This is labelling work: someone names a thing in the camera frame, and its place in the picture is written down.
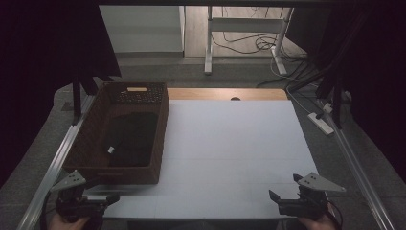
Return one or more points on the person's right hand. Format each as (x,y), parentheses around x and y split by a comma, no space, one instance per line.
(319,224)

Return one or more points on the white power strip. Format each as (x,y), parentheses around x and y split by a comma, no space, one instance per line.
(320,123)

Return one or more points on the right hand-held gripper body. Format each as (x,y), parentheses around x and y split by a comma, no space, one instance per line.
(306,204)

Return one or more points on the black metal stand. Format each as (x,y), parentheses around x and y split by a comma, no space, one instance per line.
(76,102)
(336,102)

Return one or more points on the aluminium rail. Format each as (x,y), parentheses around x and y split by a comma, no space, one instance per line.
(357,172)
(54,166)

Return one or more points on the white metal desk frame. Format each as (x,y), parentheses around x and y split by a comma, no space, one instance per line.
(245,24)

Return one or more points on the black curtain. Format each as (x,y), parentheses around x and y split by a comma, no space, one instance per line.
(376,80)
(38,80)

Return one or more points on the white table mat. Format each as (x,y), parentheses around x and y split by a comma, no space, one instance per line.
(239,143)

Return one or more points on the person's left hand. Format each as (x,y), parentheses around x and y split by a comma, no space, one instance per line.
(67,225)

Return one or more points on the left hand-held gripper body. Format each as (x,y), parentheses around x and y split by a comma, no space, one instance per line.
(72,204)

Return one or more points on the brown woven basket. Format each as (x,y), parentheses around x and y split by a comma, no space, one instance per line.
(92,147)

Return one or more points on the black cloth with white tag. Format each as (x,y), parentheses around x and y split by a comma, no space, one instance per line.
(135,140)

